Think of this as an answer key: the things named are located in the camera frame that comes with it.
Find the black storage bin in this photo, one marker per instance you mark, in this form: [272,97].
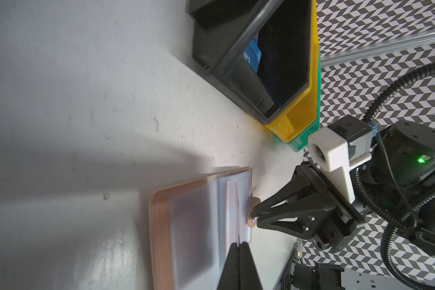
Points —
[223,29]

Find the green storage bin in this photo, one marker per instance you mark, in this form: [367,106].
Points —
[301,141]

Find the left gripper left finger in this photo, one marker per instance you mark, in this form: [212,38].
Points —
[230,277]

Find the yellow storage bin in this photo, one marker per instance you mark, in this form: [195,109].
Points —
[299,115]

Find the blue card in black bin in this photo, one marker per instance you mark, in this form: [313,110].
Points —
[252,54]

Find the tan leather card holder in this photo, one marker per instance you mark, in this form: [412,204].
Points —
[192,226]

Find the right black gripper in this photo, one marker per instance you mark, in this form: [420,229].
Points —
[310,207]

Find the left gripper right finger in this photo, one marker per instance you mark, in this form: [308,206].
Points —
[248,276]

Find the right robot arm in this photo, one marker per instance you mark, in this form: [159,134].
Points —
[358,169]

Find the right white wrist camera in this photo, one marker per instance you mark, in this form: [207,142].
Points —
[341,147]

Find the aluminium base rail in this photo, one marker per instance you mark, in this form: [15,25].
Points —
[351,280]

